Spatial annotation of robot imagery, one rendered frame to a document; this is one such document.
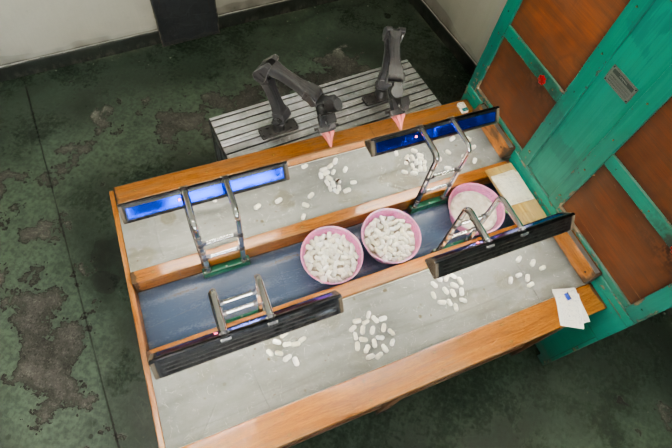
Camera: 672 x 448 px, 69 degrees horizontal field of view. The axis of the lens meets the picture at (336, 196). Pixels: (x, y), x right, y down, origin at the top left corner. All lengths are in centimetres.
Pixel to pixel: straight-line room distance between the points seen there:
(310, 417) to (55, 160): 233
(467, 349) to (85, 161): 251
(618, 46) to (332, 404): 161
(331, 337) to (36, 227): 195
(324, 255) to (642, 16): 142
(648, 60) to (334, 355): 150
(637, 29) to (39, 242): 301
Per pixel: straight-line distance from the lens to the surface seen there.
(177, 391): 196
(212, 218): 218
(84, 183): 334
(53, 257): 315
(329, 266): 208
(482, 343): 209
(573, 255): 235
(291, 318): 161
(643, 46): 196
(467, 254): 181
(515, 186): 247
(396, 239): 218
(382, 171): 234
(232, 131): 252
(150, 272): 209
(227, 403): 193
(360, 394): 192
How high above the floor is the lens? 264
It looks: 58 degrees down
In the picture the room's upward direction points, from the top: 11 degrees clockwise
